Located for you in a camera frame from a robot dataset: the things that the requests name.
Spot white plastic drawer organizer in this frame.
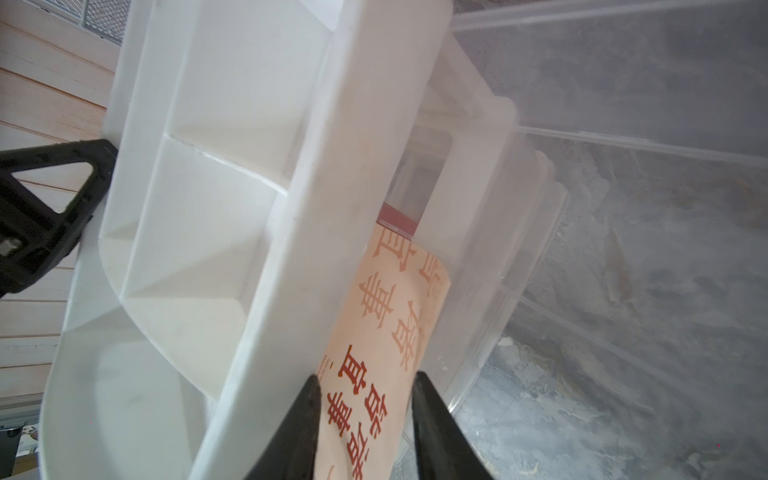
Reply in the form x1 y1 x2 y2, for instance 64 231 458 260
37 0 571 480

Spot beige postcard red characters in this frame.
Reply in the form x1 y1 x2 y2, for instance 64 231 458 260
314 224 451 479

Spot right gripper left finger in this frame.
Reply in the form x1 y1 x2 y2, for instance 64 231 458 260
245 375 321 480

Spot clear plastic drawer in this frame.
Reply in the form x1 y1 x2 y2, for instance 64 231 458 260
454 1 767 479

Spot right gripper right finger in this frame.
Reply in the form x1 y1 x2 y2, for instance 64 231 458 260
411 371 493 480

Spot white wire wall shelf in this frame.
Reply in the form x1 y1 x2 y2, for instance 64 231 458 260
31 0 131 46

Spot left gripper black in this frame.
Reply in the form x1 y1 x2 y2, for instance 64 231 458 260
1 139 118 296

